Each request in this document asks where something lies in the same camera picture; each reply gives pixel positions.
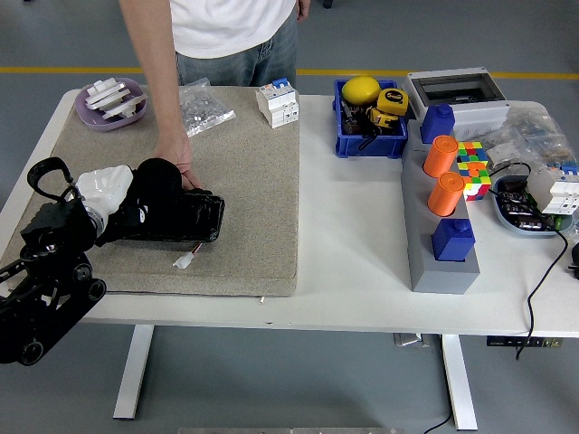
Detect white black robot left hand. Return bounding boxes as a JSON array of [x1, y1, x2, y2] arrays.
[[75, 165, 150, 225]]

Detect person's right hand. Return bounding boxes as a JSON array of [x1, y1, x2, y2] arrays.
[[151, 135, 204, 191]]

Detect black table control panel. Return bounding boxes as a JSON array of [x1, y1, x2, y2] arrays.
[[487, 336, 565, 349]]

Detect clear bag of screws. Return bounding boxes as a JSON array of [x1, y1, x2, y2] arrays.
[[178, 76, 237, 138]]

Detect purple bowl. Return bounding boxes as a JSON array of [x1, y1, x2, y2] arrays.
[[73, 76, 149, 133]]

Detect white T-shaped plastic piece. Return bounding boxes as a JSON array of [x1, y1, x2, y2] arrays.
[[99, 93, 148, 121]]

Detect person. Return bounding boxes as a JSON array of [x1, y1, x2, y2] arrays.
[[118, 0, 312, 191]]

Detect grey-brown mat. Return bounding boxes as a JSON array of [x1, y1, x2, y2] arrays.
[[0, 83, 302, 298]]

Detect white plastic strip stack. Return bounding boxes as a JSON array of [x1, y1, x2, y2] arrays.
[[84, 83, 131, 109]]

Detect white circuit breaker blue switches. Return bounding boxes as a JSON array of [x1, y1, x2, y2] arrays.
[[255, 77, 301, 130]]

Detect yellow ball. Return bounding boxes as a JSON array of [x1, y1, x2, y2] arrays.
[[340, 75, 382, 109]]

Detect yellow round tape measure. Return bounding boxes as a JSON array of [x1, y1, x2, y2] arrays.
[[375, 88, 411, 116]]

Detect yellow black tape measure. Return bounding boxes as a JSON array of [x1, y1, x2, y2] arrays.
[[365, 106, 401, 134]]

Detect blue plastic bin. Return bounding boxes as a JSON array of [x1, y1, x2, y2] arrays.
[[333, 78, 410, 159]]

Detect blue block with knob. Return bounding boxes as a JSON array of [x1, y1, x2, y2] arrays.
[[431, 218, 478, 264], [420, 103, 457, 146]]

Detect white table leg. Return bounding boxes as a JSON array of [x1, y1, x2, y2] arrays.
[[111, 324, 155, 420], [441, 335, 479, 431]]

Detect orange cylinder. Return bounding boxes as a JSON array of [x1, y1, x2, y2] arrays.
[[427, 172, 467, 218], [422, 135, 460, 180]]

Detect grey distribution box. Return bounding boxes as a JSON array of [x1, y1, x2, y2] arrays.
[[402, 68, 512, 137]]

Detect multicolour puzzle cube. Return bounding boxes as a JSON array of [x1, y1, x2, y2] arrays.
[[456, 141, 493, 203]]

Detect small clear bag white label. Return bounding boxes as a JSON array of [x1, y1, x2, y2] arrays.
[[487, 142, 526, 167]]

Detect large clear bag of parts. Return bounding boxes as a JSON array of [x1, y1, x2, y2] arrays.
[[455, 101, 573, 175]]

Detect grey block holder base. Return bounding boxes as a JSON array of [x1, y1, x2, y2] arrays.
[[400, 131, 482, 296]]

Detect blue-grey bowl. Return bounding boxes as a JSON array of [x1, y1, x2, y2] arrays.
[[490, 175, 574, 240]]

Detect white circuit breaker stack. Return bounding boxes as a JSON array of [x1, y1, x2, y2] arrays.
[[527, 164, 579, 217]]

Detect wire with white connector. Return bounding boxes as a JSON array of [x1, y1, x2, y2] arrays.
[[172, 241, 205, 270]]

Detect black strap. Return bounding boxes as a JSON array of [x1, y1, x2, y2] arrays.
[[358, 128, 384, 151]]

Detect metal bracket under table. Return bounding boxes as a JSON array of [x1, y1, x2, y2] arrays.
[[392, 333, 432, 348]]

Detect black floor cable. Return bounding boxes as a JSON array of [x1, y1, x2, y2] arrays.
[[422, 413, 455, 434]]

